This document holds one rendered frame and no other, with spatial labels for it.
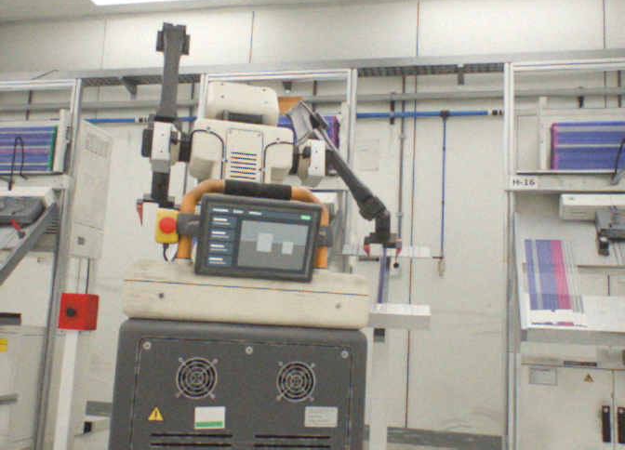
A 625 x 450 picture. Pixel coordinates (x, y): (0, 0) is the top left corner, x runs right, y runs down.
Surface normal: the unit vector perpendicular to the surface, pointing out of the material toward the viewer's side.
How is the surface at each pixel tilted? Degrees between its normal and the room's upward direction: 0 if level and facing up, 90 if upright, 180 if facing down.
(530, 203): 90
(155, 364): 90
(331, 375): 90
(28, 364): 90
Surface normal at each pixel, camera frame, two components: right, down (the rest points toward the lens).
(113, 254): -0.22, -0.17
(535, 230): -0.12, -0.82
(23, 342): 0.97, 0.01
